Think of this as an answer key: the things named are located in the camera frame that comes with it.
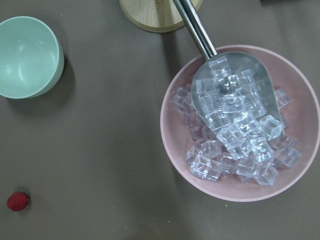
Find red strawberry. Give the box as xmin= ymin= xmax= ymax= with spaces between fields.
xmin=6 ymin=191 xmax=30 ymax=212

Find metal ice scoop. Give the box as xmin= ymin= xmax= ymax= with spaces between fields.
xmin=174 ymin=0 xmax=282 ymax=126

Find clear acrylic ice cubes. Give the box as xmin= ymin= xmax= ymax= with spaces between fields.
xmin=172 ymin=56 xmax=301 ymax=186

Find round wooden stand base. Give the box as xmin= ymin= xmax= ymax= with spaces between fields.
xmin=118 ymin=0 xmax=203 ymax=33

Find mint green bowl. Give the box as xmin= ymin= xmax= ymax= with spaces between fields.
xmin=0 ymin=16 xmax=65 ymax=99

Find pink bowl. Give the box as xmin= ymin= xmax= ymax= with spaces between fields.
xmin=160 ymin=45 xmax=320 ymax=202

